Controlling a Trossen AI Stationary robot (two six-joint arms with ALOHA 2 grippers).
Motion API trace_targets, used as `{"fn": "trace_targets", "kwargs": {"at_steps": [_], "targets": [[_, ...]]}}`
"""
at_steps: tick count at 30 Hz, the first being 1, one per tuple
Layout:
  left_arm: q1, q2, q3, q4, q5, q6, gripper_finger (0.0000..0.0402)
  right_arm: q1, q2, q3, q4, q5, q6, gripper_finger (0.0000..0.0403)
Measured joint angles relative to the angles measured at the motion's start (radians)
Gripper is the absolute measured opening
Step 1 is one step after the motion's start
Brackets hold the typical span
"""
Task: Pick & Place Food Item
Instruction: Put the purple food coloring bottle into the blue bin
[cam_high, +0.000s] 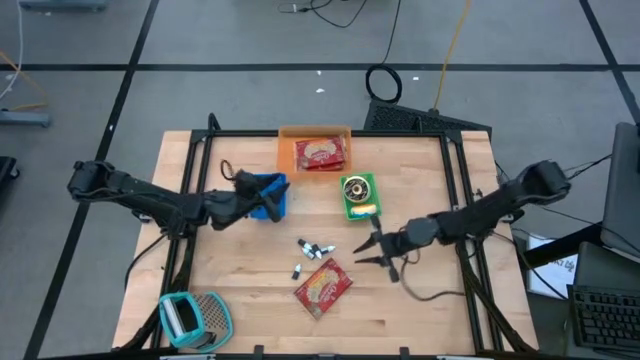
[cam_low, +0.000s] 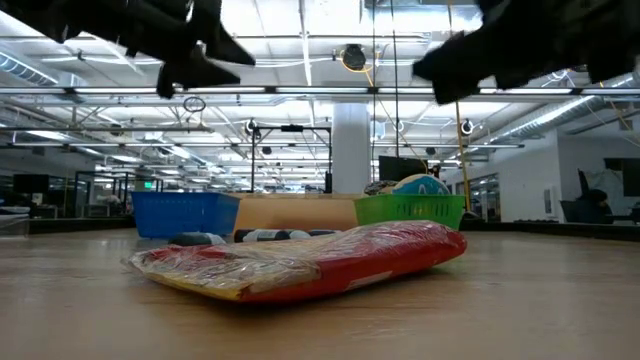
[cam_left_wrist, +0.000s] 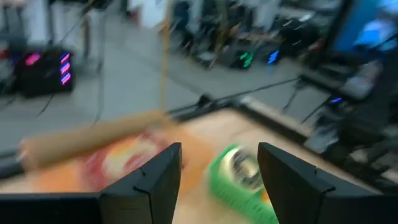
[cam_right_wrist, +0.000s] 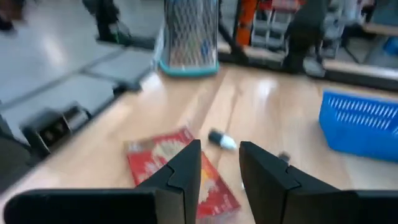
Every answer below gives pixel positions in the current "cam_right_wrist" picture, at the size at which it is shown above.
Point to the black table clamp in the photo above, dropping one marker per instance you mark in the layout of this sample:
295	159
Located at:
53	129

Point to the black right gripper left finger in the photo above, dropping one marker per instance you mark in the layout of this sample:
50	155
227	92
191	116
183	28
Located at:
183	177

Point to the black and white marker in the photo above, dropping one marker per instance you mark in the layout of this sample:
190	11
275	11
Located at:
222	140

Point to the teal metal box grater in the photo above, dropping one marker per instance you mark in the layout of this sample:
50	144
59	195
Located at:
189	40

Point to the long wooden desk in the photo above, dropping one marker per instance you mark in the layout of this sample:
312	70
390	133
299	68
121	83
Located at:
381	28

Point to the stacked blue crates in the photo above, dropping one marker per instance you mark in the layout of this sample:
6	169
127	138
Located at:
391	46

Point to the red plastic-wrapped packet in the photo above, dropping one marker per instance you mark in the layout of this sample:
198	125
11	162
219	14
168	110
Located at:
149	158

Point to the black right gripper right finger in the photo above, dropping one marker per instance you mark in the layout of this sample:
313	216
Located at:
270	186

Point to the black aluminium table frame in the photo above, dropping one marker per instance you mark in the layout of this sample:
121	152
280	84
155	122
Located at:
360	81

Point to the blue plastic basket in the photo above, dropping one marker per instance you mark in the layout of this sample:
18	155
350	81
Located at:
360	127

